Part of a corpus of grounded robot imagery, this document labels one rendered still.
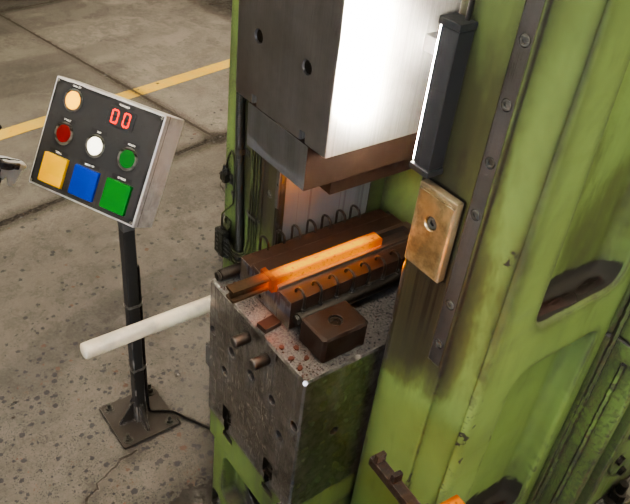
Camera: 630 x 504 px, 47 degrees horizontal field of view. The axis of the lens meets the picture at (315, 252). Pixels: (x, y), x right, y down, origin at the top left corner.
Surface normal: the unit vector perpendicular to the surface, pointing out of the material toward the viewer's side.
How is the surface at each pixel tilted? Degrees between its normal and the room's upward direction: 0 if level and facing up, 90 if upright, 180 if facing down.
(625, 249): 90
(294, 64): 90
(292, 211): 90
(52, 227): 0
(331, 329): 0
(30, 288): 0
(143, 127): 60
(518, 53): 90
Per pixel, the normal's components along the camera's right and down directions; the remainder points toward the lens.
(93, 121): -0.37, 0.03
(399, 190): -0.80, 0.29
